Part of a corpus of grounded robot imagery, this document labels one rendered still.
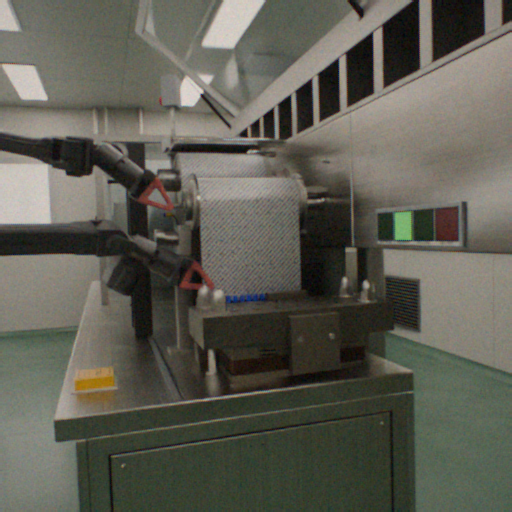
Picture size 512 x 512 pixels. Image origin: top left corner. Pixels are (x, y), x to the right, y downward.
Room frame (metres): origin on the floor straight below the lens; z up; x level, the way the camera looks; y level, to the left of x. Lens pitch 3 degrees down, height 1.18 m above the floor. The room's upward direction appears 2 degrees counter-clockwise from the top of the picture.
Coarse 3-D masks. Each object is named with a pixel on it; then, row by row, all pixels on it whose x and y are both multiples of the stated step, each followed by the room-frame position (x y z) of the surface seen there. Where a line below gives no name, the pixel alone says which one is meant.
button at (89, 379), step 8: (96, 368) 0.96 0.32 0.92; (104, 368) 0.96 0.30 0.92; (112, 368) 0.97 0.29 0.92; (80, 376) 0.91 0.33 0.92; (88, 376) 0.91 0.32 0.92; (96, 376) 0.91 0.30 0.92; (104, 376) 0.91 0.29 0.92; (112, 376) 0.91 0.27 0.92; (80, 384) 0.89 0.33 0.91; (88, 384) 0.90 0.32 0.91; (96, 384) 0.90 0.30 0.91; (104, 384) 0.91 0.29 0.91; (112, 384) 0.91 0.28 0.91
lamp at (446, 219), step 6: (438, 210) 0.81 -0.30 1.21; (444, 210) 0.79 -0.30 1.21; (450, 210) 0.78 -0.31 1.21; (438, 216) 0.81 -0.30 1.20; (444, 216) 0.79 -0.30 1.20; (450, 216) 0.78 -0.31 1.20; (456, 216) 0.77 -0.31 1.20; (438, 222) 0.81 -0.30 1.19; (444, 222) 0.79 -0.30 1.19; (450, 222) 0.78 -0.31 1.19; (456, 222) 0.77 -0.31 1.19; (438, 228) 0.81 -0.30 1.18; (444, 228) 0.79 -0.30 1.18; (450, 228) 0.78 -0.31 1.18; (456, 228) 0.77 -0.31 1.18; (438, 234) 0.81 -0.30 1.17; (444, 234) 0.79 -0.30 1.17; (450, 234) 0.78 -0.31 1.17; (456, 234) 0.77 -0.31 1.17
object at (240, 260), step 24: (216, 240) 1.11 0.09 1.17; (240, 240) 1.12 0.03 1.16; (264, 240) 1.14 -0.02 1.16; (288, 240) 1.16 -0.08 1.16; (216, 264) 1.11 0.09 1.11; (240, 264) 1.12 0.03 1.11; (264, 264) 1.14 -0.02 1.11; (288, 264) 1.16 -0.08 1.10; (216, 288) 1.10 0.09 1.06; (240, 288) 1.12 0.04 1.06; (264, 288) 1.14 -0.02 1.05; (288, 288) 1.15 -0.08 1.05
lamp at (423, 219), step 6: (426, 210) 0.84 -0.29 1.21; (432, 210) 0.82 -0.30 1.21; (420, 216) 0.85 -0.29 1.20; (426, 216) 0.84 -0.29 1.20; (432, 216) 0.82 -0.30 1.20; (420, 222) 0.85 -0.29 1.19; (426, 222) 0.84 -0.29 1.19; (432, 222) 0.82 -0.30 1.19; (420, 228) 0.85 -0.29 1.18; (426, 228) 0.84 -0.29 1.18; (432, 228) 0.82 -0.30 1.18; (420, 234) 0.85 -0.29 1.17; (426, 234) 0.84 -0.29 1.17; (432, 234) 0.82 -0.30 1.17
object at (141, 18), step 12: (144, 0) 1.72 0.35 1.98; (348, 0) 1.04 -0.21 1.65; (360, 0) 1.08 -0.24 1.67; (144, 12) 1.80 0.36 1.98; (360, 12) 1.04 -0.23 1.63; (144, 24) 1.91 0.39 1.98; (144, 36) 1.99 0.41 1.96; (156, 48) 2.01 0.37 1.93; (168, 60) 2.03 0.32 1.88; (180, 72) 2.06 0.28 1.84; (192, 84) 2.07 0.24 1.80; (204, 96) 2.08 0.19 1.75; (216, 96) 2.06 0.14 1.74; (228, 108) 2.08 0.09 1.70
